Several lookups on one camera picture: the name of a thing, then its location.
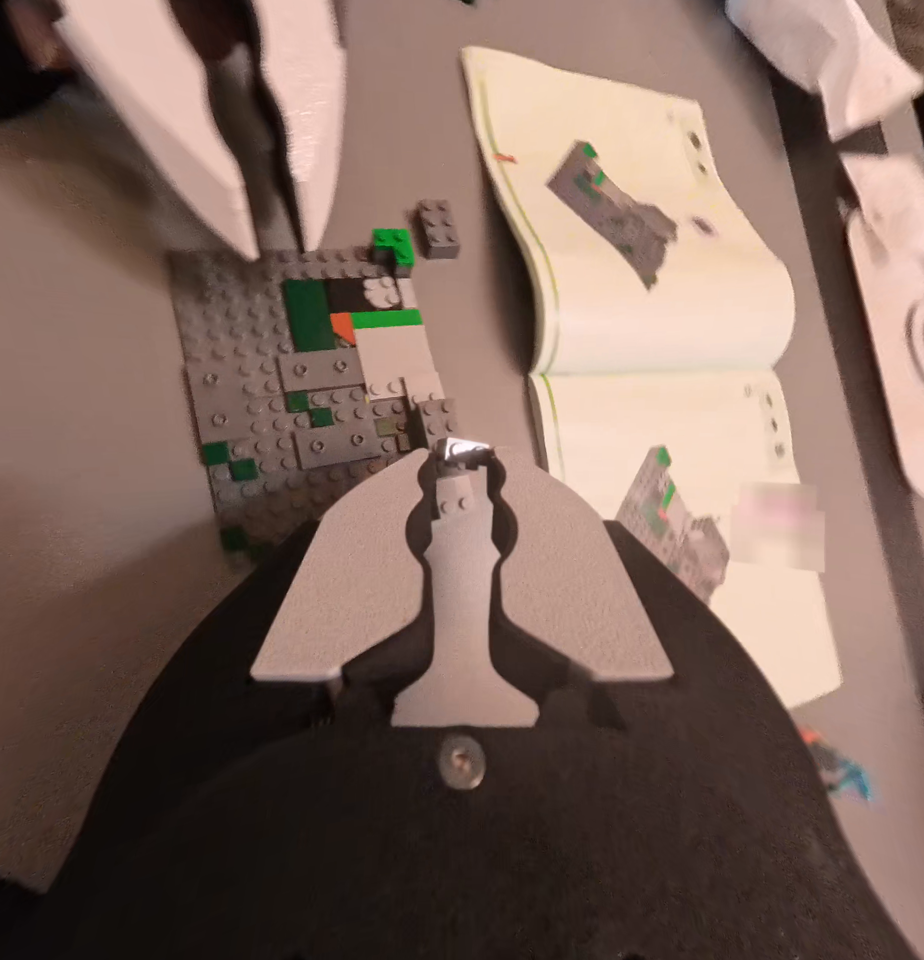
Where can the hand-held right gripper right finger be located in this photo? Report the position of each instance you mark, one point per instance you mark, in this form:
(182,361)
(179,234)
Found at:
(582,592)

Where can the crumpled white paper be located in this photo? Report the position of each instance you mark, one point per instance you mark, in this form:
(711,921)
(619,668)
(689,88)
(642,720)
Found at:
(821,52)

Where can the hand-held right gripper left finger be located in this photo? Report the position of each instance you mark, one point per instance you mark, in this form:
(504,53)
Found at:
(342,592)

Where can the loose dark grey toy brick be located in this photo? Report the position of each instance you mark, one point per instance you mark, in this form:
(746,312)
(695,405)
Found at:
(438,229)

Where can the open instruction booklet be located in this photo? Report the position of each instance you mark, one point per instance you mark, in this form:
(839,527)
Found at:
(656,322)

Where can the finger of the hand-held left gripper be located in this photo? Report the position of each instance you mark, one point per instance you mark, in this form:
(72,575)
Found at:
(154,90)
(312,90)

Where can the white rounded flat object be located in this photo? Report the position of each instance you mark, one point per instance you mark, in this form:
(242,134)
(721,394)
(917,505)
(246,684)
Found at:
(896,337)

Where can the small grey toy brick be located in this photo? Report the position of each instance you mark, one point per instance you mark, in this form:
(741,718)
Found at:
(462,452)

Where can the small toy figure orange base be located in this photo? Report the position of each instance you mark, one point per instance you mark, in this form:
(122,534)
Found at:
(844,772)

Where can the grey toy brick baseplate model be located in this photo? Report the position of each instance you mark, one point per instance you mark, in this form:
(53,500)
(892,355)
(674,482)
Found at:
(229,352)

